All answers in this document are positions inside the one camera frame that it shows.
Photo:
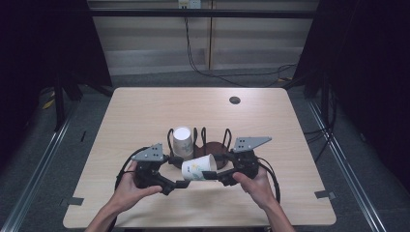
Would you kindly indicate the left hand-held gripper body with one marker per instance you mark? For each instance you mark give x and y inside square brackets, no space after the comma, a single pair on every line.
[149,167]

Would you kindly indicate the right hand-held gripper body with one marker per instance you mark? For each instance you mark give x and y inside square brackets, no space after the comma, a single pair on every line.
[246,161]

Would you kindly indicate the brown wooden cup holder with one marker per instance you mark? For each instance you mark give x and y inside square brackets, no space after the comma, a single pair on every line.
[212,149]

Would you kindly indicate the white paper cup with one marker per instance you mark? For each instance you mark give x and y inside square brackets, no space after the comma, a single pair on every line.
[183,141]
[199,168]

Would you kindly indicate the person's right hand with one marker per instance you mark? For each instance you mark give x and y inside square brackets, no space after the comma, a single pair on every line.
[256,190]

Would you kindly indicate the person's left hand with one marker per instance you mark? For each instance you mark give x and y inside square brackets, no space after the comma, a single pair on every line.
[132,193]

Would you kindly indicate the black floor tape strip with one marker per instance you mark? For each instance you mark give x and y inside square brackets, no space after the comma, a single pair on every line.
[83,136]

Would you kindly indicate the grey tape strip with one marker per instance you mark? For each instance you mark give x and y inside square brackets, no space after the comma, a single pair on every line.
[72,201]
[325,194]

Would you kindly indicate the black metal stand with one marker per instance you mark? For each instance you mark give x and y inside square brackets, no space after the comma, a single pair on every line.
[325,100]
[59,103]

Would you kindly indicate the yellow floor tape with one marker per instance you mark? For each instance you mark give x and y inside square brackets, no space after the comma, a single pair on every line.
[49,103]

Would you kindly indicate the black curtain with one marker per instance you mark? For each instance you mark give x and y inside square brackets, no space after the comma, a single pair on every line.
[370,64]
[38,42]

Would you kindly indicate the grey metal floor rail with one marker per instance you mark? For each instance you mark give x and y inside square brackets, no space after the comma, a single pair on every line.
[341,161]
[42,161]

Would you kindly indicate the black horizontal frame bar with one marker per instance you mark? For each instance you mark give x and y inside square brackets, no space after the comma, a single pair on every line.
[145,13]

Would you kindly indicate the white wall socket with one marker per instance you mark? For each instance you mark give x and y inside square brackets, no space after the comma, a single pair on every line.
[189,3]

